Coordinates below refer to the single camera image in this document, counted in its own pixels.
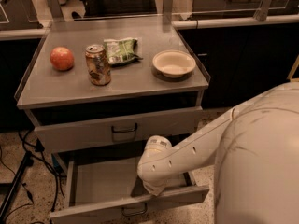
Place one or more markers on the grey drawer cabinet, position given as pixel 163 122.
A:
pixel 49 96

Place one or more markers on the black stand leg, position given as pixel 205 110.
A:
pixel 13 186

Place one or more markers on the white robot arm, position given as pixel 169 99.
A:
pixel 254 149

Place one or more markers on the crushed soda can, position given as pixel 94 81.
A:
pixel 97 64

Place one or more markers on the red apple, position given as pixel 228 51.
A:
pixel 62 58

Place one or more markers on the dark counter with rail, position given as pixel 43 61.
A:
pixel 242 57

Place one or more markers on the white bowl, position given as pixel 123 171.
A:
pixel 174 63

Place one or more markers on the grey drawer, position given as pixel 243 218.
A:
pixel 103 132
pixel 107 189

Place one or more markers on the green chip bag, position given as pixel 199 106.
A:
pixel 122 51

